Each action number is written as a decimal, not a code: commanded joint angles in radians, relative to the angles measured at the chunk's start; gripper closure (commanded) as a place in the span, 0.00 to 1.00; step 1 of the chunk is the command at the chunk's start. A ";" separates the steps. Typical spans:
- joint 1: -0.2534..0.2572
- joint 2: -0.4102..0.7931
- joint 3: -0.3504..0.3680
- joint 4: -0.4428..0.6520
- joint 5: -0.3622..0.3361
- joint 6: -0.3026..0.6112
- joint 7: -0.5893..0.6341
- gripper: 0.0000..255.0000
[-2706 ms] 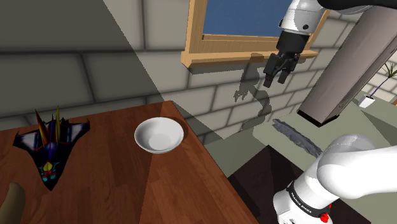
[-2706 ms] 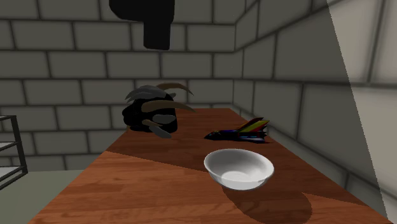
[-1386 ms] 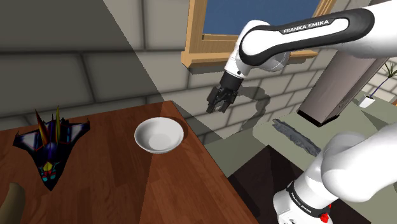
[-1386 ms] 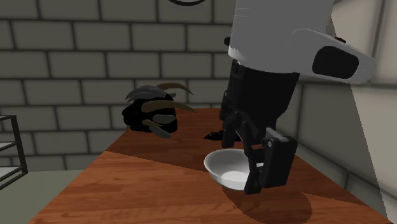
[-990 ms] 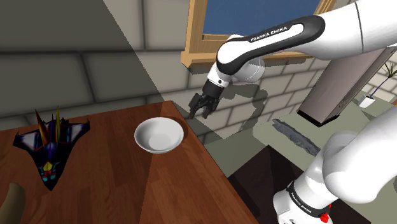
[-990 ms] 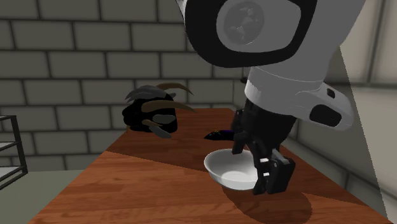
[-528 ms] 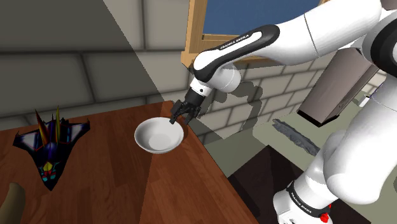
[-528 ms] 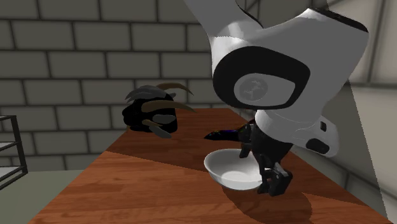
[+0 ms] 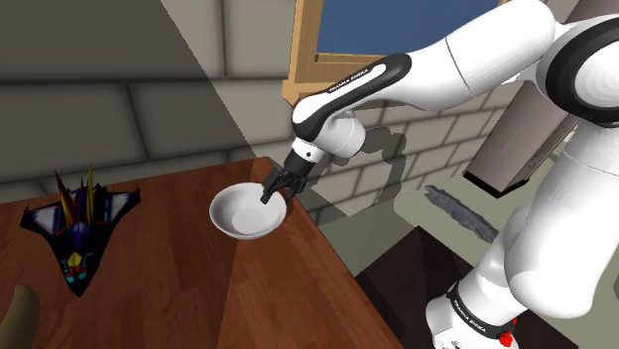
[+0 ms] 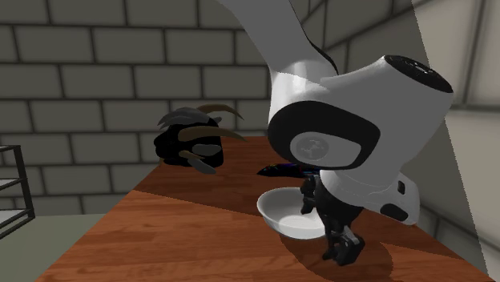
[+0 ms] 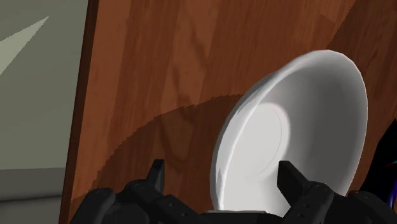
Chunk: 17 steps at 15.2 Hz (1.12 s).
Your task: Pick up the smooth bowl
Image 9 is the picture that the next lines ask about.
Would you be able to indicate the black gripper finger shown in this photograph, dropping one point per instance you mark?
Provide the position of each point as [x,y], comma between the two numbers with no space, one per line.
[267,189]
[296,190]

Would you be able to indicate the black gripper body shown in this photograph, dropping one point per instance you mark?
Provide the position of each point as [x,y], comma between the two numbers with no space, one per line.
[296,170]

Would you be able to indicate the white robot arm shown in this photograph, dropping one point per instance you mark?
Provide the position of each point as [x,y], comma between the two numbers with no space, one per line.
[546,227]

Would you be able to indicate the white bowl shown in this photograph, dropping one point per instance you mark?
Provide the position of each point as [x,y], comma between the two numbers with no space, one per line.
[246,215]

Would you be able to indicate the wooden table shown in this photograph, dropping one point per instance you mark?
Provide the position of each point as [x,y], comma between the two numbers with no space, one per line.
[169,270]

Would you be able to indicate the wooden framed window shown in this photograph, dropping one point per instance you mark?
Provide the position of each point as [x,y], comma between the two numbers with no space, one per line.
[333,43]

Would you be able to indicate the dark robot stand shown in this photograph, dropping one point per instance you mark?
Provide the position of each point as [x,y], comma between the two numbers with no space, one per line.
[416,285]

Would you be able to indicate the dark blue toy jet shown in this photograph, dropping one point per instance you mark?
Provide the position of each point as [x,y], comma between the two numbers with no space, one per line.
[77,232]

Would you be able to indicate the tan rounded object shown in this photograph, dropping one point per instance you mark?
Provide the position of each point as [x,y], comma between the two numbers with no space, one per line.
[20,319]

